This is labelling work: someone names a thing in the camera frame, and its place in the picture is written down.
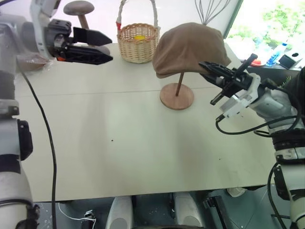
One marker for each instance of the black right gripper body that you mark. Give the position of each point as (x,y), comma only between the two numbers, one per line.
(238,82)

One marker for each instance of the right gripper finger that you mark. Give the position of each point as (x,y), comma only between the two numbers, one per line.
(216,80)
(218,69)

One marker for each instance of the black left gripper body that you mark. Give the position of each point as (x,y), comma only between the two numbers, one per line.
(58,31)

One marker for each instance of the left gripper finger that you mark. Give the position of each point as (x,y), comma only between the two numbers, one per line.
(88,55)
(91,38)

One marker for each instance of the brown cap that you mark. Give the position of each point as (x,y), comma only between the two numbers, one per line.
(190,45)

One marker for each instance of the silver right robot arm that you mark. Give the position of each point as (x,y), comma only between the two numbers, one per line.
(274,102)

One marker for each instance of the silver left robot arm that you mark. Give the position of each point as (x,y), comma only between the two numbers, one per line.
(9,114)

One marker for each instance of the wooden mushroom-shaped hat stand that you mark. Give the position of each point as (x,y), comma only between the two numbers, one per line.
(78,7)

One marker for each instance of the wooden hat stand round base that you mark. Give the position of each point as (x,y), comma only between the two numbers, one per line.
(177,101)

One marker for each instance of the small red object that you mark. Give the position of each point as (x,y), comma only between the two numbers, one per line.
(257,63)

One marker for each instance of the dark side table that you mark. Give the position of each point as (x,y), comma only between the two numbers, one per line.
(269,69)

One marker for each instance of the brown item in plastic wrap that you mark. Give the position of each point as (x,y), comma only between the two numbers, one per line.
(31,62)

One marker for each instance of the blue and white bottle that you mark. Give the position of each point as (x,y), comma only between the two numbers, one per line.
(276,56)

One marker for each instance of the small yellow object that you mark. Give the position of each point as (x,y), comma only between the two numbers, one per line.
(139,37)

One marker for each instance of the black and white box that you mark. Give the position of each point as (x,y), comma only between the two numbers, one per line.
(287,61)

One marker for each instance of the small white cup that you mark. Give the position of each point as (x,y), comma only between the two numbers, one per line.
(236,192)

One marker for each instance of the white rounded shell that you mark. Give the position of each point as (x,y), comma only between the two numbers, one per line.
(188,212)
(119,214)

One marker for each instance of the small black device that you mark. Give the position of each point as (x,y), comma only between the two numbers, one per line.
(89,215)

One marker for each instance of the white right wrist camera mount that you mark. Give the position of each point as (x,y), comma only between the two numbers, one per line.
(238,105)

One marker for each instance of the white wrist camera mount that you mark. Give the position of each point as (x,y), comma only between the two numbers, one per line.
(238,105)
(38,19)

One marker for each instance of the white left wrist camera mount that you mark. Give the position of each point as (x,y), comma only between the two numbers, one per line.
(38,19)

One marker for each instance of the green and white frame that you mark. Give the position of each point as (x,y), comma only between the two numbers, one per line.
(234,16)

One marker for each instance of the black metal bracket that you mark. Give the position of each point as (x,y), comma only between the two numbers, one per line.
(218,212)

